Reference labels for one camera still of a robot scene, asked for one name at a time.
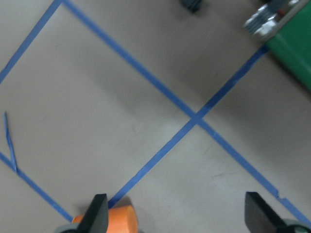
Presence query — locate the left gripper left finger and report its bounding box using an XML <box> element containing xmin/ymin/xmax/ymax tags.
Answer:
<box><xmin>77</xmin><ymin>194</ymin><xmax>108</xmax><ymax>233</ymax></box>

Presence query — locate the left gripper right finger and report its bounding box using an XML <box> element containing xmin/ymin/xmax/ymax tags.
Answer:
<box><xmin>244</xmin><ymin>192</ymin><xmax>288</xmax><ymax>233</ymax></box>

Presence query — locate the plain orange cylinder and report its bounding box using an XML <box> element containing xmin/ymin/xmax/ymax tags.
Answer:
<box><xmin>67</xmin><ymin>205</ymin><xmax>138</xmax><ymax>233</ymax></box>

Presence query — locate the green conveyor belt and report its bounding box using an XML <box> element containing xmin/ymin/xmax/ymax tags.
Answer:
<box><xmin>244</xmin><ymin>0</ymin><xmax>311</xmax><ymax>92</ymax></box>

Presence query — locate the red black power cable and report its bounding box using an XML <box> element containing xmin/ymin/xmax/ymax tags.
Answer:
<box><xmin>179</xmin><ymin>0</ymin><xmax>205</xmax><ymax>13</ymax></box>

